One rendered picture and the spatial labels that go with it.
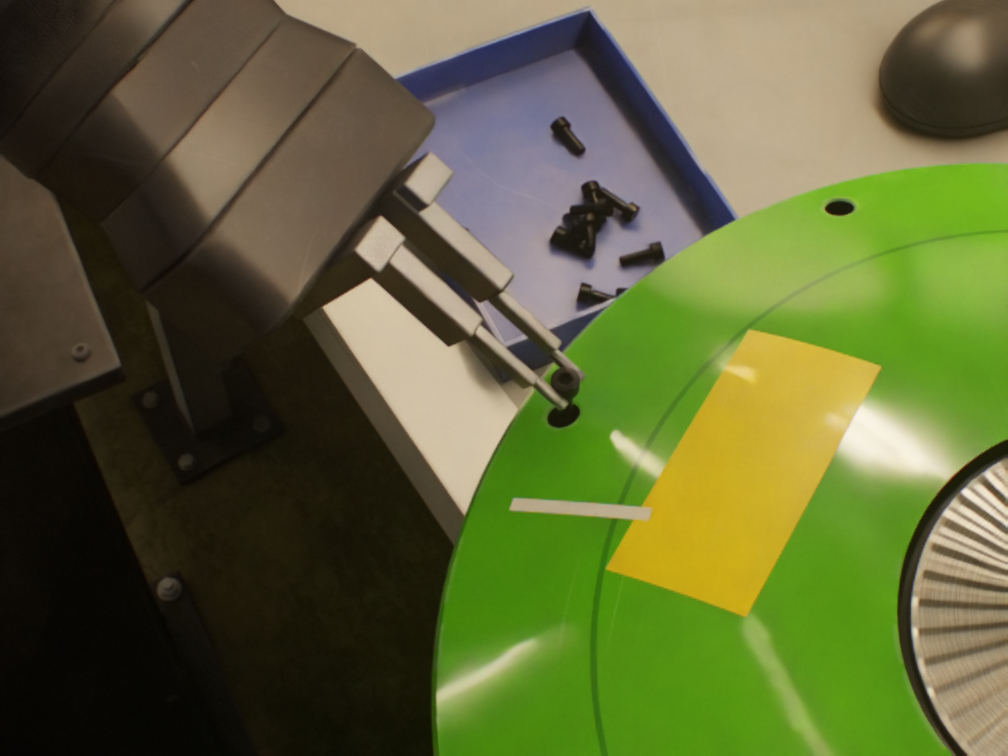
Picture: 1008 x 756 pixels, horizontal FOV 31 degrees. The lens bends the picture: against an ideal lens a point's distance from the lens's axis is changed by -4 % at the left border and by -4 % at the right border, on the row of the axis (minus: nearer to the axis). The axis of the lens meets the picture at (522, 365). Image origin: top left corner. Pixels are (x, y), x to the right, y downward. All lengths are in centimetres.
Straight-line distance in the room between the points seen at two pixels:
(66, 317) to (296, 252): 41
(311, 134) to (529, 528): 11
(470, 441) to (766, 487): 22
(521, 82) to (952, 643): 37
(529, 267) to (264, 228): 26
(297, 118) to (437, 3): 32
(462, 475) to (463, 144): 14
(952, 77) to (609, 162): 14
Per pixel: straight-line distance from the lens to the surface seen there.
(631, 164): 70
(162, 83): 43
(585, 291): 65
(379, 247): 42
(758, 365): 45
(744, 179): 70
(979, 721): 41
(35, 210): 87
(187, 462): 170
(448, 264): 44
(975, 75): 71
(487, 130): 71
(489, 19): 75
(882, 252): 48
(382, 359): 65
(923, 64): 71
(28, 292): 84
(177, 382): 165
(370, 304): 66
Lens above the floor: 146
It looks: 57 degrees down
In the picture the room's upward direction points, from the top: 1 degrees counter-clockwise
